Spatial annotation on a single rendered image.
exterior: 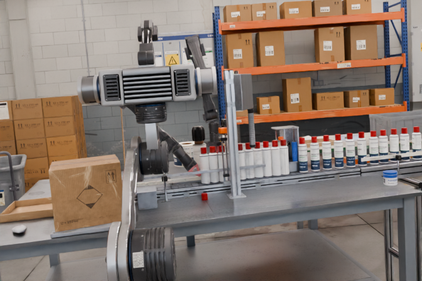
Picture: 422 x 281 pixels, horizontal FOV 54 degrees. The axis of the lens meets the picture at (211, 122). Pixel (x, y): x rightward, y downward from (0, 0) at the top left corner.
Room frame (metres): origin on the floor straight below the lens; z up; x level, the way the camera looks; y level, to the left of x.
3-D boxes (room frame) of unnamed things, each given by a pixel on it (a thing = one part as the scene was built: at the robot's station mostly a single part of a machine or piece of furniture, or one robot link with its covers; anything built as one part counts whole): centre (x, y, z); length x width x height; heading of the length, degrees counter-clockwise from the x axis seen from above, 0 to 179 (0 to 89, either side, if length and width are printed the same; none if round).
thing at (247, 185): (2.32, -0.04, 0.85); 1.65 x 0.11 x 0.05; 100
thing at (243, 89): (2.25, -0.16, 1.38); 0.17 x 0.10 x 0.19; 155
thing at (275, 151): (2.37, -0.36, 0.98); 0.05 x 0.05 x 0.20
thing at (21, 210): (2.15, 0.94, 0.85); 0.30 x 0.26 x 0.04; 100
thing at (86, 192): (1.90, 0.59, 0.99); 0.30 x 0.24 x 0.27; 107
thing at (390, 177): (2.19, -0.94, 0.87); 0.07 x 0.07 x 0.07
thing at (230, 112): (2.18, -0.11, 1.16); 0.04 x 0.04 x 0.67; 10
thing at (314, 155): (2.41, -0.60, 0.98); 0.05 x 0.05 x 0.20
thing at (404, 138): (2.51, -1.17, 0.98); 0.05 x 0.05 x 0.20
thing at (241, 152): (2.33, -0.15, 0.98); 0.05 x 0.05 x 0.20
